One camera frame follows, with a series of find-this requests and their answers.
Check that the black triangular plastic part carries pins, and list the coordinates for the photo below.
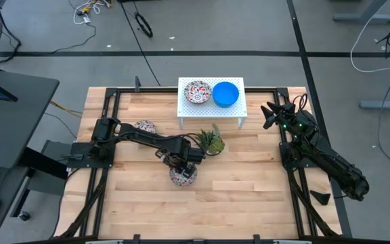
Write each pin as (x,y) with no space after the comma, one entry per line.
(322,198)

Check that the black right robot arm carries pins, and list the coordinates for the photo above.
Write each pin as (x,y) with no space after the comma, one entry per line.
(337,169)

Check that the succulent plant in black pot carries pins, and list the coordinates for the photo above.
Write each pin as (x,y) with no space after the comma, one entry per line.
(215,145)

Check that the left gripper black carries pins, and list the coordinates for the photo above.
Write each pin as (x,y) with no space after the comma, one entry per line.
(181,162)

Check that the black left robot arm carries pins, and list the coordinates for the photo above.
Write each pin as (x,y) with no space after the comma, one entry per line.
(141,135)

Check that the black caster wheel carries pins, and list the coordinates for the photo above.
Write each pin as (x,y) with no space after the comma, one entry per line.
(24,216)

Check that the grey desk foot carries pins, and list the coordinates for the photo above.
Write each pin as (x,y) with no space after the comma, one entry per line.
(367,17)
(384,104)

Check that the patterned ceramic mini bowl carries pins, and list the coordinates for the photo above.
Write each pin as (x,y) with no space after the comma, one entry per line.
(146,126)
(197,92)
(176,179)

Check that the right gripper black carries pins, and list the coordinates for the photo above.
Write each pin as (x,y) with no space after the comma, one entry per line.
(286,117)

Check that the black aluminium table frame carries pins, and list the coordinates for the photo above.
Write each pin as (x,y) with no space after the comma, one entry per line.
(112,91)

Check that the white perforated metal shelf riser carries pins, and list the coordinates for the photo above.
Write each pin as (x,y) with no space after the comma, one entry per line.
(198,110)

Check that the dark grey desk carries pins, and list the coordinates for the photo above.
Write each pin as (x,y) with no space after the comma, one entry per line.
(19,128)

